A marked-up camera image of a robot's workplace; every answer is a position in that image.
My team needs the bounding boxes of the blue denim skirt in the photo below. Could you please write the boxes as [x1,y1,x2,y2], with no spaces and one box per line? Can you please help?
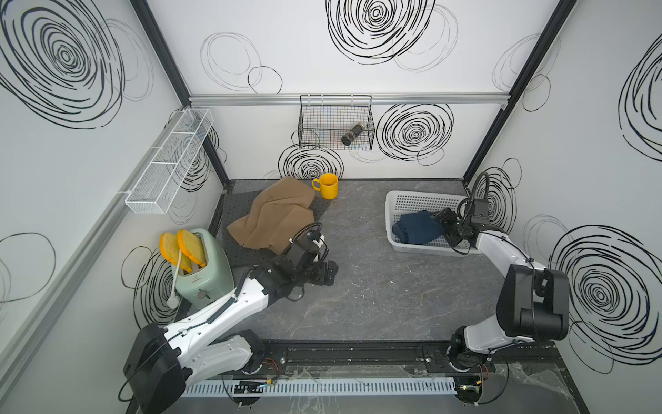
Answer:
[391,210,443,245]

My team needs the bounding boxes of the tan brown skirt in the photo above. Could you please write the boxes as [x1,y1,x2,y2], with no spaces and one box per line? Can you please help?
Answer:
[228,177,315,255]

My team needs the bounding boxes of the white perforated plastic basket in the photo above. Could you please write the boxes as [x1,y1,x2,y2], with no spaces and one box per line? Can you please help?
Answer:
[384,191,480,257]

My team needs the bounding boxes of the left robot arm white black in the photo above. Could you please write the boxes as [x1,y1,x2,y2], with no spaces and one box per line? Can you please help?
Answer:
[117,222,338,413]

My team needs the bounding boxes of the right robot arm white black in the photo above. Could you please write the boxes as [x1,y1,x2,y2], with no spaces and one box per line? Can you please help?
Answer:
[431,198,570,373]

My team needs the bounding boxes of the yellow mug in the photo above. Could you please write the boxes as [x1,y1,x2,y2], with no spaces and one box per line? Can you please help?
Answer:
[312,174,339,200]

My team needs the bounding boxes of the dark perforated mat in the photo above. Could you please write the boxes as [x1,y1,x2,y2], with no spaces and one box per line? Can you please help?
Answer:
[219,190,332,270]

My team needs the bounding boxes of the mint green toaster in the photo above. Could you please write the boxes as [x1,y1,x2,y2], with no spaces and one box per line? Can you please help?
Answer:
[175,229,234,310]

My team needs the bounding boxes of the right toast slice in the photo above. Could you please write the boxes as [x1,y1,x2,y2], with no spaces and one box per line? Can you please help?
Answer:
[177,229,207,267]

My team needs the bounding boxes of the toast slice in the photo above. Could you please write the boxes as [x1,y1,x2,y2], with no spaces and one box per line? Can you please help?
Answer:
[177,229,207,267]
[160,233,192,274]

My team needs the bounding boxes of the dark cylindrical bottle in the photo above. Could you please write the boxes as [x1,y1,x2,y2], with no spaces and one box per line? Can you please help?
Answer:
[341,122,365,147]

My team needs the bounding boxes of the left toast slice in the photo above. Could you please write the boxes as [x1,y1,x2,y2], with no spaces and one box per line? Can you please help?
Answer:
[160,233,192,274]

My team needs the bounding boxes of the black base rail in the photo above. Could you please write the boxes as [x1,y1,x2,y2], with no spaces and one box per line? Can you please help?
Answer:
[220,341,560,375]

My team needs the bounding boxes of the white toaster plug cord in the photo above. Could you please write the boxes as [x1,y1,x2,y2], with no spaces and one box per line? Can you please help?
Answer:
[166,250,183,311]

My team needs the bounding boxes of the black wire wall basket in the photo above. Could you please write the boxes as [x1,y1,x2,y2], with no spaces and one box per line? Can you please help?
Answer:
[297,94,376,151]

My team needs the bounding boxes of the white slotted cable duct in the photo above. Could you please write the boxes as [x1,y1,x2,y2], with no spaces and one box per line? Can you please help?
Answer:
[183,377,457,398]

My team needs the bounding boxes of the white wire wall shelf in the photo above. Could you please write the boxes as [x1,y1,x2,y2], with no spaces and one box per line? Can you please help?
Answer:
[125,108,213,215]

